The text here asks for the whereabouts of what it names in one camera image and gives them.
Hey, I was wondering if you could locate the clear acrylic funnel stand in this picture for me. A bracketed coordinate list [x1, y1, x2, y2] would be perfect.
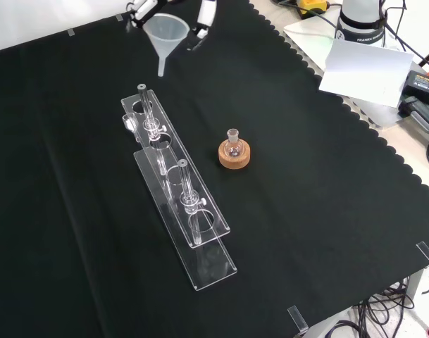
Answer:
[120, 83, 238, 292]

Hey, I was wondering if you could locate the black cable bundle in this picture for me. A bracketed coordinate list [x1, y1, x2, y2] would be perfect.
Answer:
[326, 276, 429, 338]

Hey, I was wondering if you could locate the small glass weighing funnel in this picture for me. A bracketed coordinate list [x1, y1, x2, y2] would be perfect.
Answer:
[121, 112, 142, 142]

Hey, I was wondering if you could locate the pale board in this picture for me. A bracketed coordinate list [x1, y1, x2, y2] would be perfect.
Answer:
[318, 38, 415, 108]

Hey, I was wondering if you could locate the yellow stop button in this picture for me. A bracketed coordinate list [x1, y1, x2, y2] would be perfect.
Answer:
[297, 0, 332, 19]

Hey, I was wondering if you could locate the black clamp handle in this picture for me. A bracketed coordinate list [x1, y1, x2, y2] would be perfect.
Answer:
[399, 95, 429, 142]

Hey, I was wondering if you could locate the translucent plastic funnel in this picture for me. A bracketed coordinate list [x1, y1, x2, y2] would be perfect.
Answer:
[142, 13, 190, 77]

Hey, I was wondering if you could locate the black power adapter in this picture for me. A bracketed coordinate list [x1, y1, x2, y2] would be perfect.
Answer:
[402, 69, 429, 104]

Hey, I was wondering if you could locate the grey metal base plate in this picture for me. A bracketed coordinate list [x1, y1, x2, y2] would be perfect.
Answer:
[282, 13, 412, 130]

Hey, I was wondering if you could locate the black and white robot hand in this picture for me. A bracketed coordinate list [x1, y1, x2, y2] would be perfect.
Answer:
[125, 0, 218, 52]

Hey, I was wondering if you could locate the black cloth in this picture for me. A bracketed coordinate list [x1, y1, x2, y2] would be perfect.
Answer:
[0, 0, 429, 338]

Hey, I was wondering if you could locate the glass round-bottom flask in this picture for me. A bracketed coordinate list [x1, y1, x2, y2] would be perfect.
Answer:
[225, 128, 244, 158]

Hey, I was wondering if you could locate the cork ring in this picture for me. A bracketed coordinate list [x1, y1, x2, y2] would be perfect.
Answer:
[218, 139, 253, 170]

